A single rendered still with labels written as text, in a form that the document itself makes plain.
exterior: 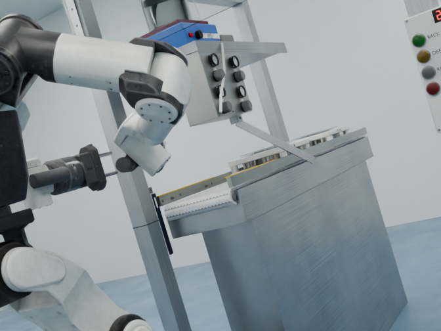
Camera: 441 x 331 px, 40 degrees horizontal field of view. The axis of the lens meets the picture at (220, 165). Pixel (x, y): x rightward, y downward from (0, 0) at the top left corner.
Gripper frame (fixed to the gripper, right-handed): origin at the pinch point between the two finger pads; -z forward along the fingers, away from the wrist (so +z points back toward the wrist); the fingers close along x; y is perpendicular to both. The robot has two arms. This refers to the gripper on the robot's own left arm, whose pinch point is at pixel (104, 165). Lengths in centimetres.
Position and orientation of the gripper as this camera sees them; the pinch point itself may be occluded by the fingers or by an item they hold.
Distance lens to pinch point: 166.5
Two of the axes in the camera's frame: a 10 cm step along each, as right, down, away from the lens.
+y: 7.4, -2.1, -6.4
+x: 2.8, 9.6, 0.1
